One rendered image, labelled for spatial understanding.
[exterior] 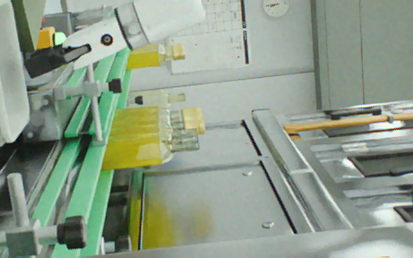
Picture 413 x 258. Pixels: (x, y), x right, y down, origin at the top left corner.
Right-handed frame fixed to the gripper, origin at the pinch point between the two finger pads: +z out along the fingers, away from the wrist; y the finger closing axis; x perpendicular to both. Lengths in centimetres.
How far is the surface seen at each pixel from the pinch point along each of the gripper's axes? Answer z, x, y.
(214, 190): -17, -42, 22
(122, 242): -4.0, -28.3, -16.1
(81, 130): 1.6, -17.0, 14.1
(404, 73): -148, -146, 346
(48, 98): 3.5, -7.8, 8.3
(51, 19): 11, 0, 77
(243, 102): -42, -202, 602
